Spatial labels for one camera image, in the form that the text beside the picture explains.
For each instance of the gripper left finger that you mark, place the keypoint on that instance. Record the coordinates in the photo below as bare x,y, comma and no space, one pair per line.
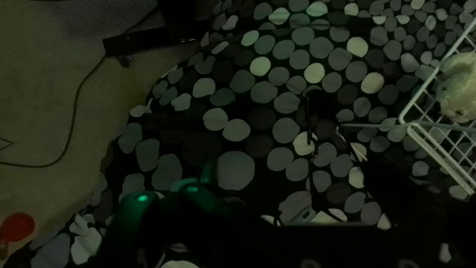
195,198

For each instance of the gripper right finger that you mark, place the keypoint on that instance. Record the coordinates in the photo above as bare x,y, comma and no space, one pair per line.
406,194

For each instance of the grey pebble pattern blanket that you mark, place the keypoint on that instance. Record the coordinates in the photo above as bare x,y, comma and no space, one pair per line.
262,91

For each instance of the black comb brush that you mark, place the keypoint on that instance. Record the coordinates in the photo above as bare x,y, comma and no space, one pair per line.
312,106

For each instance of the cream plush toy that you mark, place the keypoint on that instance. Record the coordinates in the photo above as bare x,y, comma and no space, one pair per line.
461,90

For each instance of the black metal bar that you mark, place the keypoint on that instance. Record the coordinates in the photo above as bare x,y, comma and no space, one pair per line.
143,42

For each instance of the red round object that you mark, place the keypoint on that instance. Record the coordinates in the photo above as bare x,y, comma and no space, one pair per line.
16,227

